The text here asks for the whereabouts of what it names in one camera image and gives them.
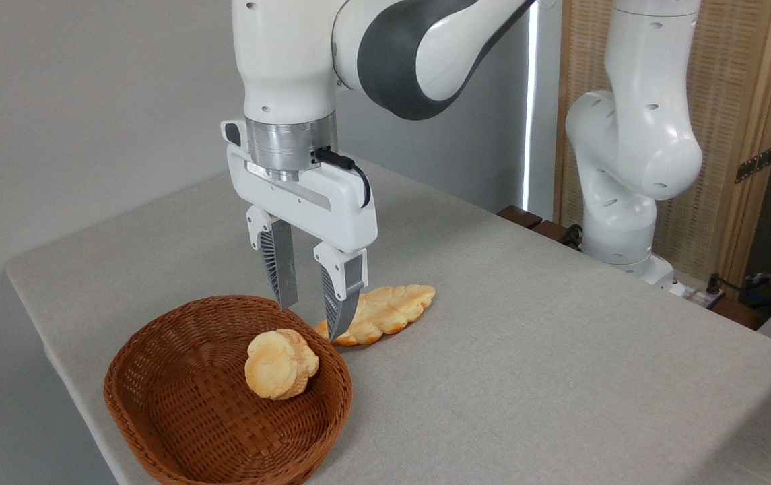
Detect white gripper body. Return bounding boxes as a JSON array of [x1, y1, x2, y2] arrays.
[[222, 120, 378, 254]]

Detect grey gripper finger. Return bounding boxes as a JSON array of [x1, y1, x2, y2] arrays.
[[313, 242, 368, 341], [246, 206, 299, 311]]

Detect long braided bread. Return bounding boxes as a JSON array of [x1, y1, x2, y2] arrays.
[[314, 284, 436, 347]]

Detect round bread bun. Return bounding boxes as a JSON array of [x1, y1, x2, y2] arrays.
[[244, 329, 320, 401]]

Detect brown wicker basket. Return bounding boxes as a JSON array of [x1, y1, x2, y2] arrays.
[[104, 295, 353, 485]]

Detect dark brown wooden block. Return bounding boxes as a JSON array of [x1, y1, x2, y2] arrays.
[[497, 205, 543, 230], [533, 220, 571, 245]]

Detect white power strip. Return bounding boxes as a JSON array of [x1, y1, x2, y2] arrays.
[[668, 283, 724, 311]]

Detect wooden rattan folding screen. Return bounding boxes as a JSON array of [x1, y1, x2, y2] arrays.
[[554, 0, 771, 285]]

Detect metal screen hinge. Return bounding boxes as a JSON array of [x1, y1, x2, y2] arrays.
[[735, 145, 771, 184]]

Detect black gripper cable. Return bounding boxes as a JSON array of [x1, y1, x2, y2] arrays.
[[314, 147, 372, 208]]

